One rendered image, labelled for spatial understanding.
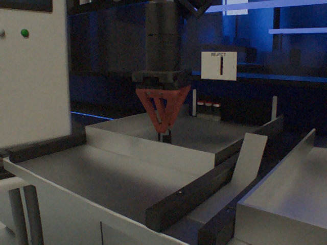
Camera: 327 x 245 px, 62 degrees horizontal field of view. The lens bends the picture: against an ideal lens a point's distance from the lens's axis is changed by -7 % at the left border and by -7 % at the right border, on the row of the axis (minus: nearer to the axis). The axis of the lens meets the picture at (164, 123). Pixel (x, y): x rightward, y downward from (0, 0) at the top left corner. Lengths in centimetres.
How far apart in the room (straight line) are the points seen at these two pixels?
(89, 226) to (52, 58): 63
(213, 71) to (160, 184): 35
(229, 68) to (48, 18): 51
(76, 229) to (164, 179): 88
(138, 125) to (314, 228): 47
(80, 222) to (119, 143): 74
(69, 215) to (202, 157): 92
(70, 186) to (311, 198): 29
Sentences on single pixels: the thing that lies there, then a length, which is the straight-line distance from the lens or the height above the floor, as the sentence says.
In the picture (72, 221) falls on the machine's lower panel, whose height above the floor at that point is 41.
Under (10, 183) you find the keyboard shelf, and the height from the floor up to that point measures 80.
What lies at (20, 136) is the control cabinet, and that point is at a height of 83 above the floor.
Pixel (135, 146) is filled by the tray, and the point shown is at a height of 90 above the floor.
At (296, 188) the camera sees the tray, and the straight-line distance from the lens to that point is 38.
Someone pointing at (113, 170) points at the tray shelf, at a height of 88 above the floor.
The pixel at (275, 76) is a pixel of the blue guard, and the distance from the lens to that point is 60.
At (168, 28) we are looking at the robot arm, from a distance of 44.
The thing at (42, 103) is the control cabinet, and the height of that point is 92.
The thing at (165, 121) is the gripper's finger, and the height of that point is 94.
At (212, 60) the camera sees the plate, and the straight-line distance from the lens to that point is 65.
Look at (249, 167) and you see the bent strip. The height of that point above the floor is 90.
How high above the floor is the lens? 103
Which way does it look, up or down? 12 degrees down
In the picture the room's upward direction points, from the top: straight up
